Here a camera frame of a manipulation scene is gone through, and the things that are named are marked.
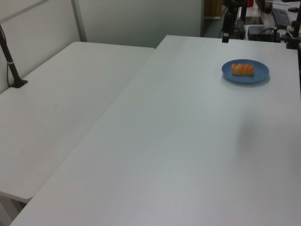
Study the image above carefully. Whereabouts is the black cable on pole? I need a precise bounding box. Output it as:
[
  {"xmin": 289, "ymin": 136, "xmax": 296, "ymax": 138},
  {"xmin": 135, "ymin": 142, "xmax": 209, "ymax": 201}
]
[{"xmin": 0, "ymin": 25, "xmax": 12, "ymax": 87}]

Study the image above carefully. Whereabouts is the orange braided bread loaf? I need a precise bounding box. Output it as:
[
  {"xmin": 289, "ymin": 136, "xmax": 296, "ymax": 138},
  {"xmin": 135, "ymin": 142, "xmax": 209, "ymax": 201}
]
[{"xmin": 231, "ymin": 63, "xmax": 255, "ymax": 76}]

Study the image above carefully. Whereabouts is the black computer keyboard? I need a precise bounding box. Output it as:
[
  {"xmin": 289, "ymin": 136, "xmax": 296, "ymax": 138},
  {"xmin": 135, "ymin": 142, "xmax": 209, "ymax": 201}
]
[{"xmin": 271, "ymin": 8, "xmax": 292, "ymax": 26}]

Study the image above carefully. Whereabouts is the black control box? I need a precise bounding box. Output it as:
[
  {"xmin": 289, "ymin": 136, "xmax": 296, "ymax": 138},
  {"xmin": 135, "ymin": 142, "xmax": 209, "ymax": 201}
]
[{"xmin": 247, "ymin": 25, "xmax": 281, "ymax": 42}]

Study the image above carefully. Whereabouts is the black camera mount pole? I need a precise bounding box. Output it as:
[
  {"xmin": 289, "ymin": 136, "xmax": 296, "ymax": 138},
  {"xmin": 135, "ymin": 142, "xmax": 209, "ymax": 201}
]
[{"xmin": 0, "ymin": 23, "xmax": 28, "ymax": 89}]

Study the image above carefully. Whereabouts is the white side table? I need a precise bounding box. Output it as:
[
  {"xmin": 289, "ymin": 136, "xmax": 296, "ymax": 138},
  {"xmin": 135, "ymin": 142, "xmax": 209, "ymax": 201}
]
[{"xmin": 0, "ymin": 41, "xmax": 156, "ymax": 226}]

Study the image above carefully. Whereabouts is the black camera stand with clamp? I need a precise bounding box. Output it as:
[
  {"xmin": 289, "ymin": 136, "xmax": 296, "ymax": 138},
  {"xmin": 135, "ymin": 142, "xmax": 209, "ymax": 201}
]
[{"xmin": 279, "ymin": 8, "xmax": 301, "ymax": 50}]

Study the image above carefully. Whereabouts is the round blue plate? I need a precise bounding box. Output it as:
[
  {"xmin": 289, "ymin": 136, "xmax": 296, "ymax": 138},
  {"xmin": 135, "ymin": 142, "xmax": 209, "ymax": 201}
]
[{"xmin": 221, "ymin": 59, "xmax": 270, "ymax": 85}]

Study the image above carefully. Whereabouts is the black flat pad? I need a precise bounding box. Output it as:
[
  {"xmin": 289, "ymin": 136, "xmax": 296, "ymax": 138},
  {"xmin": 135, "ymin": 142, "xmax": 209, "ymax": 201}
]
[{"xmin": 245, "ymin": 16, "xmax": 264, "ymax": 24}]

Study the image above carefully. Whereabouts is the black Franka gripper body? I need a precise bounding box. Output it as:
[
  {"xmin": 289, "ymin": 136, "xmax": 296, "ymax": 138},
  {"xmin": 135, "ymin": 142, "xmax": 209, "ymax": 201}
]
[{"xmin": 222, "ymin": 11, "xmax": 233, "ymax": 34}]

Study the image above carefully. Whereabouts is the brown wooden cabinet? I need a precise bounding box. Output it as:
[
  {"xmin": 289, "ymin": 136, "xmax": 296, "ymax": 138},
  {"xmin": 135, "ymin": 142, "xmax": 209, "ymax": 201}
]
[{"xmin": 204, "ymin": 0, "xmax": 223, "ymax": 18}]

